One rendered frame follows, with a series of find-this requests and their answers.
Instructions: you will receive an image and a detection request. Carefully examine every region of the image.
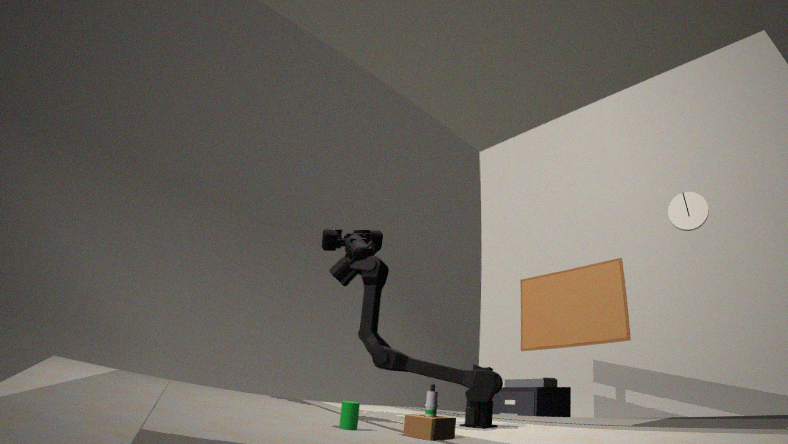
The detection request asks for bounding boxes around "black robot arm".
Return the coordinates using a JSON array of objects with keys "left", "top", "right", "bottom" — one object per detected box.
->
[{"left": 329, "top": 240, "right": 503, "bottom": 428}]

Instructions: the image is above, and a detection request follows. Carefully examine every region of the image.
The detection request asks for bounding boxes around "green cylinder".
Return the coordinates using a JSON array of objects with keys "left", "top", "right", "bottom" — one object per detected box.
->
[{"left": 339, "top": 401, "right": 360, "bottom": 430}]

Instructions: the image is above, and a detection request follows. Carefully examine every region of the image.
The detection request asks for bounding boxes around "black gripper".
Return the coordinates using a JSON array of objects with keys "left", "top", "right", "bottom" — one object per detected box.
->
[{"left": 322, "top": 229, "right": 383, "bottom": 257}]

